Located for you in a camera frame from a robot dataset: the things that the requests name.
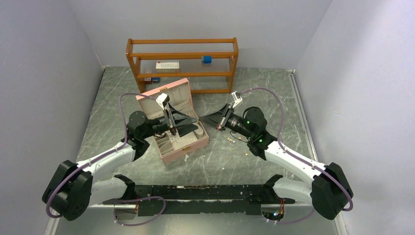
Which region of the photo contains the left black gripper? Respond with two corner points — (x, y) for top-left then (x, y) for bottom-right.
(141, 102), (198, 139)

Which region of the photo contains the beige watch pillow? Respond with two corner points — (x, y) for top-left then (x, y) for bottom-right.
(193, 128), (205, 138)

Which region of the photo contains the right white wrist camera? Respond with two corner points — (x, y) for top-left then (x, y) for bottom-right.
(231, 91), (243, 109)

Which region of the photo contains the orange wooden shelf rack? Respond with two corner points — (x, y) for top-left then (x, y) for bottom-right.
(125, 37), (239, 94)

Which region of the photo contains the blue cube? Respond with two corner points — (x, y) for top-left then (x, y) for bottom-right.
(201, 56), (212, 65)

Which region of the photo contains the gold pearl bangle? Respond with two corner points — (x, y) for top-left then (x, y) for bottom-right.
(224, 136), (245, 144)

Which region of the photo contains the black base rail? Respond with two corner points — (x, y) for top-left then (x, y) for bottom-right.
(103, 185), (295, 216)

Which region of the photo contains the pink jewelry box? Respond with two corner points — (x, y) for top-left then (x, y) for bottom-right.
(136, 78), (209, 164)

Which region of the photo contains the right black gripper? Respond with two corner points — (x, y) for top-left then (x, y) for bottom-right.
(199, 103), (254, 139)

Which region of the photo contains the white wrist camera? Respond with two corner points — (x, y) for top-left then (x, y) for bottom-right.
(156, 93), (170, 109)
(231, 91), (243, 109)

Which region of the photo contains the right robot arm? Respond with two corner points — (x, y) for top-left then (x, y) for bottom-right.
(199, 104), (353, 220)

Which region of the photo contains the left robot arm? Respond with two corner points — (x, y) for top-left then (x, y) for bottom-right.
(42, 104), (198, 221)

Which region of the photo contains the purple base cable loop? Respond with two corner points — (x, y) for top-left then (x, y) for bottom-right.
(113, 195), (167, 227)

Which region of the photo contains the white red-print box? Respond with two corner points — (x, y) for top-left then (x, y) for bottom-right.
(155, 60), (180, 73)

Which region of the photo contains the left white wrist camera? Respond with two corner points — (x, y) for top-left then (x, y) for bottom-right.
(156, 93), (170, 109)

